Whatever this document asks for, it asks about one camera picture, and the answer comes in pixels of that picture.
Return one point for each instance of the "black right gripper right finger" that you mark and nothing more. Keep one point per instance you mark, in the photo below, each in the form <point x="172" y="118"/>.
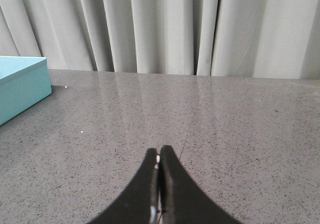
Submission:
<point x="182" y="199"/>

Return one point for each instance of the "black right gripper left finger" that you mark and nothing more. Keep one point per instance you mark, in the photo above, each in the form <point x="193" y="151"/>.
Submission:
<point x="138" y="202"/>

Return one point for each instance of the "light blue storage box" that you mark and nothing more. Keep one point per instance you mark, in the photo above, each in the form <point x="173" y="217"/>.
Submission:
<point x="24" y="82"/>

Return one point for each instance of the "grey pleated curtain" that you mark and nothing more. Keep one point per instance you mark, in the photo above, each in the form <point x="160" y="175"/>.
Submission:
<point x="243" y="38"/>

